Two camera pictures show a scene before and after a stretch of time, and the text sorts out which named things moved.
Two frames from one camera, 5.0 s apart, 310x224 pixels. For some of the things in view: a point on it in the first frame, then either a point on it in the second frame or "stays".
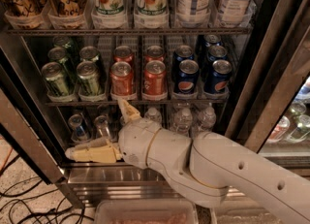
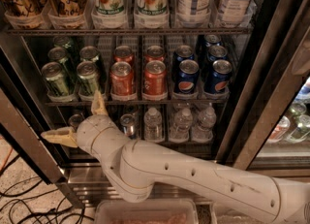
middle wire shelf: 140,104 stays
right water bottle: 207,119 stays
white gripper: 135,142 → 86,131
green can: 55,80 stays
